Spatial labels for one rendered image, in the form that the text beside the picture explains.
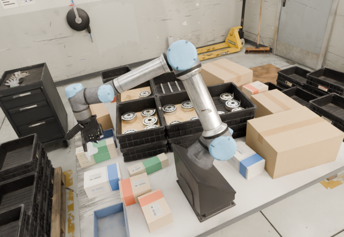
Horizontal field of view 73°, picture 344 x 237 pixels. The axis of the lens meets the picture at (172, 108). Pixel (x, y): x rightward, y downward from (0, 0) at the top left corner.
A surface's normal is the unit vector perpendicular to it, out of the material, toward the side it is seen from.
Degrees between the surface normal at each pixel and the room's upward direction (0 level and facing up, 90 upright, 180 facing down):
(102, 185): 90
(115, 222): 0
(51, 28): 90
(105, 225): 0
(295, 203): 0
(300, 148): 90
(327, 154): 90
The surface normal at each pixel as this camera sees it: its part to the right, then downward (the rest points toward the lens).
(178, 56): -0.08, 0.08
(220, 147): 0.02, 0.32
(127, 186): -0.11, -0.84
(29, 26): 0.37, 0.47
